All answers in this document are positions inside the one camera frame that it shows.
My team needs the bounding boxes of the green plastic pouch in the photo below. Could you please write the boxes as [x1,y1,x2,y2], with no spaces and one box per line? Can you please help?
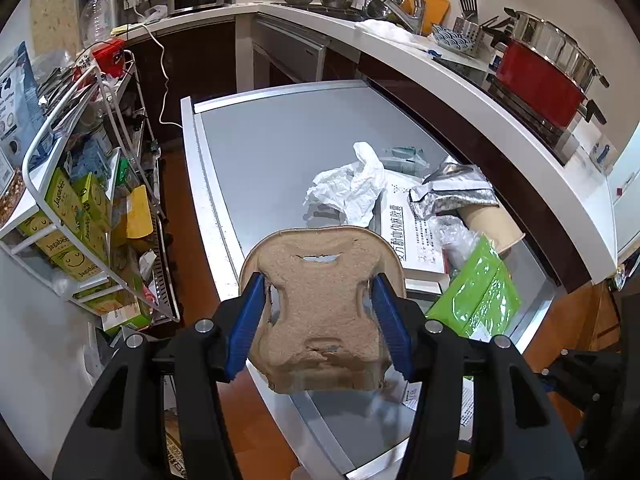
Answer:
[426,236,522,342]

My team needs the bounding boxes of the brown cardboard cup carrier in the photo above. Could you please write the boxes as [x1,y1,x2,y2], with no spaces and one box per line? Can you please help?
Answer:
[241,226,406,394]

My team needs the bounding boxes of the brown paper cup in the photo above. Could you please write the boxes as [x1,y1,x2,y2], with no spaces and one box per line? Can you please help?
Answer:
[458,204,525,255]

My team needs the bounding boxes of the white medicine box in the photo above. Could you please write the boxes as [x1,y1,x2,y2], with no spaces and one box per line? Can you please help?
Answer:
[372,170,450,295]

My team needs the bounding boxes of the large silver foil wrapper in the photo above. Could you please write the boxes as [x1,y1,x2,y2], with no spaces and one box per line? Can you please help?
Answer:
[408,157,499,220]

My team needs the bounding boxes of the white paper towel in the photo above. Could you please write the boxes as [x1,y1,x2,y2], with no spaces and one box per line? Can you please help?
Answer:
[304,142,386,228]

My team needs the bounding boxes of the green white plastic wrapper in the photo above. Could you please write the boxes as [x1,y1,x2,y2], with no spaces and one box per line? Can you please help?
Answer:
[380,146,430,177]

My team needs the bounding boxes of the clear plastic bag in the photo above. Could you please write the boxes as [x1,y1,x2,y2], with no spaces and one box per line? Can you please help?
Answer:
[428,214,480,270]

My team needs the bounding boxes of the chrome kitchen faucet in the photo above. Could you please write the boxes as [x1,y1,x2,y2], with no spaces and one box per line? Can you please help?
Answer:
[360,0,426,36]

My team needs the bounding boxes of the steel kitchen sink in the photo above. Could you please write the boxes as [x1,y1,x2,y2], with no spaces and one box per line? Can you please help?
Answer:
[283,0,392,22]

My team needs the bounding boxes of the blister pill pack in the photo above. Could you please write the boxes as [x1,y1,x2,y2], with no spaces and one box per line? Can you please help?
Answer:
[401,377,474,431]

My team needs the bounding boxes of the yellow green tea boxes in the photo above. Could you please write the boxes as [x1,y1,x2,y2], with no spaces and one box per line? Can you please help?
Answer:
[18,167,111,282]

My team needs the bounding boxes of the white mug blue print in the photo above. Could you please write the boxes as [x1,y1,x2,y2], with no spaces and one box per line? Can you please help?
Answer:
[589,134,618,176]

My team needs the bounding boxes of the clear jar blue lid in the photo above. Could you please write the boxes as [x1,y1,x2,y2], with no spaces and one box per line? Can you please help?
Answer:
[0,151,26,226]

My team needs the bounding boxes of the red cooking pot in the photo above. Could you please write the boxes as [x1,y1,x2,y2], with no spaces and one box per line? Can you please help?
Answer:
[497,41,585,129]

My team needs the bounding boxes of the blue white coffee bag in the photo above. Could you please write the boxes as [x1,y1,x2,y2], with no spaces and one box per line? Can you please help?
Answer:
[1,42,44,169]

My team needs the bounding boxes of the red instant noodle cup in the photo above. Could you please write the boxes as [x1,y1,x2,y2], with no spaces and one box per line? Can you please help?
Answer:
[91,38,125,78]

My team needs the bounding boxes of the blue patterned bowl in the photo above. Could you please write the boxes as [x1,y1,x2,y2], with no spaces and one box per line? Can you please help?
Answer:
[432,24,474,55]

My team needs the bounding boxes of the steel utensil holder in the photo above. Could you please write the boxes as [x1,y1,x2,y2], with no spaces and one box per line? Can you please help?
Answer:
[452,16,485,58]

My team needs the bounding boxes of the white cloth on counter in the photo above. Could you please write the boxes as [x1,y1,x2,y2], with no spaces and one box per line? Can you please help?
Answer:
[355,20,425,49]

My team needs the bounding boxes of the large clear water bottle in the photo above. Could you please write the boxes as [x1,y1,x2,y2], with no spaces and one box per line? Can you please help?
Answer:
[79,0,117,48]

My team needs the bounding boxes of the orange cutting board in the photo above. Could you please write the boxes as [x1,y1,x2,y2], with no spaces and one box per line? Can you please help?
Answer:
[421,0,450,36]

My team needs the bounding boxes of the black slotted spatula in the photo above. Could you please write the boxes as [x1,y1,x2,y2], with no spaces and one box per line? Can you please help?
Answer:
[459,0,478,24]

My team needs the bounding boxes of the white rolling wire cart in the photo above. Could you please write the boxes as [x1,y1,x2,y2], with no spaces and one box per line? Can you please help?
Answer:
[1,51,180,330]

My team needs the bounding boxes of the white power cable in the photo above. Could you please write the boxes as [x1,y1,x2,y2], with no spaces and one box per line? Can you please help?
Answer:
[130,1,184,130]

